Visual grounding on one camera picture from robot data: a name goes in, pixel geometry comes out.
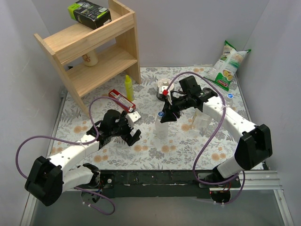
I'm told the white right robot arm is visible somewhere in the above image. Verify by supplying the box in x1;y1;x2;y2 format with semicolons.
160;72;272;185

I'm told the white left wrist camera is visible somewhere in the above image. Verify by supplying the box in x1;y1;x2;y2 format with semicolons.
126;111;141;124

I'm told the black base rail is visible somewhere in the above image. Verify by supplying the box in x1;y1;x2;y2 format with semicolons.
79;169;243;198

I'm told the clear plastic bottle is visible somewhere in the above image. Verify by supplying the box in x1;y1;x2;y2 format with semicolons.
155;114;169;139
224;95;233;108

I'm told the yellow spray bottle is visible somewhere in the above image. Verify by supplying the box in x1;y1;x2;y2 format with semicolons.
125;74;134;101

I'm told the clear bottle with label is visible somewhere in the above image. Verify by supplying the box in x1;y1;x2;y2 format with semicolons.
192;108;212;130

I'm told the green chips bag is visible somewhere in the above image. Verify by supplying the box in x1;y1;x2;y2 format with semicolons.
204;40;252;91

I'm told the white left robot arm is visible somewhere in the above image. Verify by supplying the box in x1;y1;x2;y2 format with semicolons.
25;110;141;206

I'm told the wooden shelf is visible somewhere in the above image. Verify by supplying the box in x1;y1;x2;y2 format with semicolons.
34;0;141;114

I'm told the black green box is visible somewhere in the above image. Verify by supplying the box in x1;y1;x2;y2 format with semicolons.
68;0;112;30

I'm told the floral table mat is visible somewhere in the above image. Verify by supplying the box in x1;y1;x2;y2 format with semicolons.
46;66;265;170

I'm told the beige cup on shelf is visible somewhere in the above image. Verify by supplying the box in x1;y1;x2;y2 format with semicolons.
82;49;98;67

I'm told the aluminium frame rail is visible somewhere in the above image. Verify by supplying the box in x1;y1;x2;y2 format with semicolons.
209;170;283;191

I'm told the red white box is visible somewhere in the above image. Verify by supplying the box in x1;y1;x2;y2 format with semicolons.
108;89;136;113

